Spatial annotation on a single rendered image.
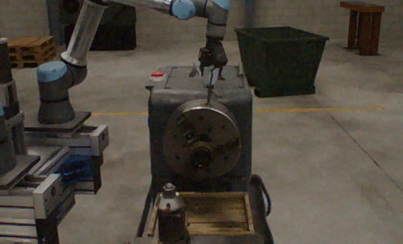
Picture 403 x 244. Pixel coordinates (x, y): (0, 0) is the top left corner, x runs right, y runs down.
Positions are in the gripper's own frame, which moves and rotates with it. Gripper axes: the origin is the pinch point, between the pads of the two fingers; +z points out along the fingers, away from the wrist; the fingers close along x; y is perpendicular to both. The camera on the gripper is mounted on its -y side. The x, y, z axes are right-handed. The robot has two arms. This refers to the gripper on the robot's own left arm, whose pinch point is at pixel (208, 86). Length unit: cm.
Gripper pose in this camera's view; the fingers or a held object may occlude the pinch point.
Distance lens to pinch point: 182.9
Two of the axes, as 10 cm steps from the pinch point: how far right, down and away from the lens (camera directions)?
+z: -1.6, 9.4, 2.9
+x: -9.3, -0.5, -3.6
